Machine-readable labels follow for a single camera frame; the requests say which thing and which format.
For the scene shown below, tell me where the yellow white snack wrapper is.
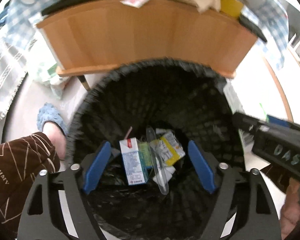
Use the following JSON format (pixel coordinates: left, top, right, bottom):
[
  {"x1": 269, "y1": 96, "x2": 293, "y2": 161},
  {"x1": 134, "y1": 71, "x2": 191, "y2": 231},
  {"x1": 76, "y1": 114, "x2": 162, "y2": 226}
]
[{"x1": 157, "y1": 130, "x2": 185, "y2": 166}]

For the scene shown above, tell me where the blue white milk carton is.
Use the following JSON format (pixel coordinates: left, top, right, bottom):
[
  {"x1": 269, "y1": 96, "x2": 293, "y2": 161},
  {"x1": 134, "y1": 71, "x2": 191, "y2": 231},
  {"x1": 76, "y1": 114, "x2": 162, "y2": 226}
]
[{"x1": 119, "y1": 138, "x2": 148, "y2": 186}]

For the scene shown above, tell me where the clear plastic tube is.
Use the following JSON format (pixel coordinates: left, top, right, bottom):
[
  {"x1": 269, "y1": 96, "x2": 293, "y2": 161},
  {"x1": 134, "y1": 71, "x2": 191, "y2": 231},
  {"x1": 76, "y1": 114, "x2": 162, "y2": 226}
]
[{"x1": 146, "y1": 127, "x2": 169, "y2": 195}]

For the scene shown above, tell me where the white green medicine box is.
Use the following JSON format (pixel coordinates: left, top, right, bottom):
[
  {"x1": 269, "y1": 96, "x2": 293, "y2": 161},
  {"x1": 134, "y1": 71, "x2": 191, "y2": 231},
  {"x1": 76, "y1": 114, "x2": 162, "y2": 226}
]
[{"x1": 223, "y1": 82, "x2": 254, "y2": 147}]

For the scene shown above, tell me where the white plastic pill bottle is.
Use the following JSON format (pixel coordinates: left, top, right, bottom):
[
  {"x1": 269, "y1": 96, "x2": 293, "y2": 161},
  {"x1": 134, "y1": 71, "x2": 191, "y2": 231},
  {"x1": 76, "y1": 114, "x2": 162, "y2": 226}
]
[{"x1": 152, "y1": 166, "x2": 176, "y2": 186}]

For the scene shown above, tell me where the green white carton box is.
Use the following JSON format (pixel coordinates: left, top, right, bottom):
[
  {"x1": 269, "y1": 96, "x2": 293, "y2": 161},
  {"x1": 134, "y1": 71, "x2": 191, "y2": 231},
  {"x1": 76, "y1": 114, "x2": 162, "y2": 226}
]
[{"x1": 138, "y1": 141, "x2": 153, "y2": 169}]

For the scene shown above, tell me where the black trash bin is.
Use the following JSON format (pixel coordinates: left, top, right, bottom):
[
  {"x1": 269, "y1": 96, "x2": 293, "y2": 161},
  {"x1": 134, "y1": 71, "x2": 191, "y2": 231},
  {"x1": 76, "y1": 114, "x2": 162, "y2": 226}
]
[{"x1": 66, "y1": 59, "x2": 244, "y2": 239}]

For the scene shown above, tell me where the person's right hand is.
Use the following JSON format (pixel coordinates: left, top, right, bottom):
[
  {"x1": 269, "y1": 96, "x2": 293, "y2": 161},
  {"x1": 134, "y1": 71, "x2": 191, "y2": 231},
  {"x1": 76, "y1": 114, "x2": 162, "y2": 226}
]
[{"x1": 280, "y1": 178, "x2": 300, "y2": 239}]

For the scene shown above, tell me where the grey covered sofa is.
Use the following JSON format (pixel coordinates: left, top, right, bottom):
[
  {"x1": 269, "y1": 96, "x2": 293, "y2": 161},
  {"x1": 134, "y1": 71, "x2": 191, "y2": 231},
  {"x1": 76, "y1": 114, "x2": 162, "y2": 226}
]
[{"x1": 0, "y1": 38, "x2": 26, "y2": 121}]

